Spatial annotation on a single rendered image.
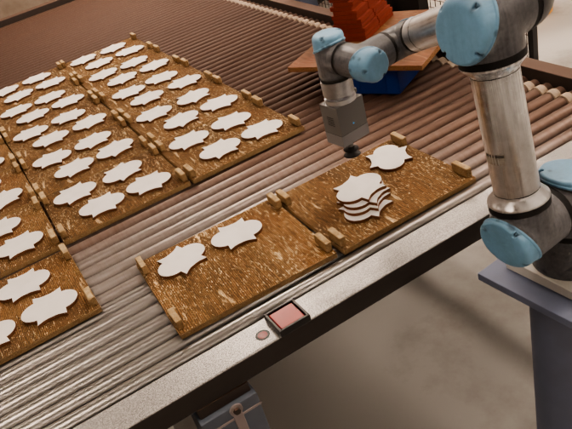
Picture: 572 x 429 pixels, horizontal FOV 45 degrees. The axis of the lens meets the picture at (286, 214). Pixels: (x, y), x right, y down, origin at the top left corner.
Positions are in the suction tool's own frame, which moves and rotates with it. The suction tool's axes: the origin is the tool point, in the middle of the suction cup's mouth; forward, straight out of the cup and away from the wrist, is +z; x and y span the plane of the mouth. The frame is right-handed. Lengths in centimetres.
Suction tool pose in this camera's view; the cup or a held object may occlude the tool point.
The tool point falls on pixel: (351, 153)
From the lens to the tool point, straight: 172.2
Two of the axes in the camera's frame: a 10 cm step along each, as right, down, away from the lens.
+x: 5.9, 3.1, -7.4
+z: 2.4, 8.2, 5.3
